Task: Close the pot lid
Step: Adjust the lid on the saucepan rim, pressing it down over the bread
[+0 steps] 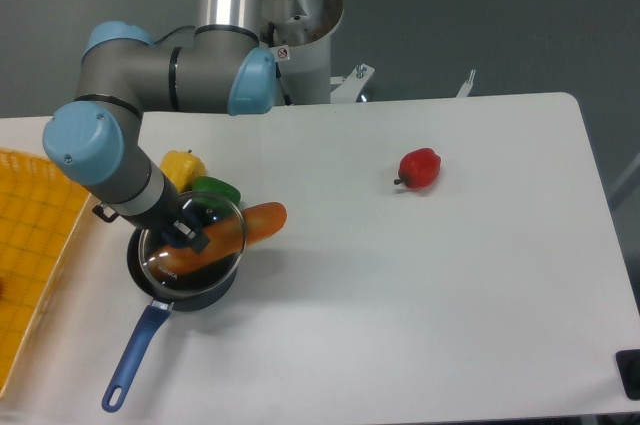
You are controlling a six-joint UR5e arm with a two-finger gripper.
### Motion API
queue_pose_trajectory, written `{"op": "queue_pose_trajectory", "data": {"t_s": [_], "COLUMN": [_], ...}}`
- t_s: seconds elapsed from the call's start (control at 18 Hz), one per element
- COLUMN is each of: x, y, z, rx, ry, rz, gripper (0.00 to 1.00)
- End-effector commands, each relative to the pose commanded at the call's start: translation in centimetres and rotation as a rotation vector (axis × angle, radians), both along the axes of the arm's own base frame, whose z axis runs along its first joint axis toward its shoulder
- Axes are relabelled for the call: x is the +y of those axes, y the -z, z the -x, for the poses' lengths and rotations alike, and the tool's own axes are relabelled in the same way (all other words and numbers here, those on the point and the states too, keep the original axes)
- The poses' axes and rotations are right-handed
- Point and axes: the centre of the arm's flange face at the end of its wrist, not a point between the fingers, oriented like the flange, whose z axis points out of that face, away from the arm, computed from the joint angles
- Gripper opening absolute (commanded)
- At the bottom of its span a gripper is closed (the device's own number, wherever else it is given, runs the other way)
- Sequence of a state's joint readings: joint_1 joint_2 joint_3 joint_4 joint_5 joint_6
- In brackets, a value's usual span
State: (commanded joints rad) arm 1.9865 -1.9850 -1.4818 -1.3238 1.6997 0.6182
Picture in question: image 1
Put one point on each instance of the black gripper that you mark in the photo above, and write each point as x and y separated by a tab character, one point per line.
157	208

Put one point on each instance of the glass pot lid blue knob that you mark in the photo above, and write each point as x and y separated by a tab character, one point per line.
204	216

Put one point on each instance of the red toy bell pepper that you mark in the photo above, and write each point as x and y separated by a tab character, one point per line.
418	169

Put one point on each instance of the yellow plastic basket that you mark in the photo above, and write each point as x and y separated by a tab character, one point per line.
40	214

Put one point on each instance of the black device at table edge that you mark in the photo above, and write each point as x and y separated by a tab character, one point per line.
628	362

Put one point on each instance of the toy baguette bread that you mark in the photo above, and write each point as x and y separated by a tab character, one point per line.
227	237

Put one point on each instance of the dark pot blue handle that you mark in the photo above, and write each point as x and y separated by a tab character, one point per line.
164	301

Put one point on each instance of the yellow toy bell pepper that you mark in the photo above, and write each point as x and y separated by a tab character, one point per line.
182	168

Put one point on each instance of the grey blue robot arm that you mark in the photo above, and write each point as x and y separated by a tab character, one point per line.
229	69

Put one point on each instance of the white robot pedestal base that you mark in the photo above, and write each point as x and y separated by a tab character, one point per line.
299	35

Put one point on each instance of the green toy bell pepper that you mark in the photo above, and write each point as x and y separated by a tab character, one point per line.
213	189

